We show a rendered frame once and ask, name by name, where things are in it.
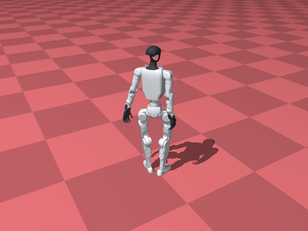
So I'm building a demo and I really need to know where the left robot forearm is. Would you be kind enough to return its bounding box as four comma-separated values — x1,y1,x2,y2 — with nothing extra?
126,85,135,109

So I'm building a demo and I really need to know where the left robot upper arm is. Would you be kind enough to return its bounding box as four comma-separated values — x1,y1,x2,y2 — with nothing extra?
130,67,143,93

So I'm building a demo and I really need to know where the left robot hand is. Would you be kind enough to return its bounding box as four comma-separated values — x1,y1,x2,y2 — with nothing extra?
123,104,133,123

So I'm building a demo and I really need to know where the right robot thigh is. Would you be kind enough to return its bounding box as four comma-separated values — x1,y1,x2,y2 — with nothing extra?
158,109,173,148

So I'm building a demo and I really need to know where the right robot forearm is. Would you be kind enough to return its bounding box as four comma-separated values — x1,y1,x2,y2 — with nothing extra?
166,92,175,117

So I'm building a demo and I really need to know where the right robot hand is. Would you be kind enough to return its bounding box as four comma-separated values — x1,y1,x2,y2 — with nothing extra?
168,114,176,130

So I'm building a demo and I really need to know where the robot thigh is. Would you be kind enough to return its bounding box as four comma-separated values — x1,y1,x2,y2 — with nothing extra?
138,108,152,146
158,109,173,148

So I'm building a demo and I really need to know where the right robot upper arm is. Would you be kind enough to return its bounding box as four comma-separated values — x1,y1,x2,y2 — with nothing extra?
162,69,174,99

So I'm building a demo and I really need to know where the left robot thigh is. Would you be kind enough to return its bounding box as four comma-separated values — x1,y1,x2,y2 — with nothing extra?
138,108,152,146

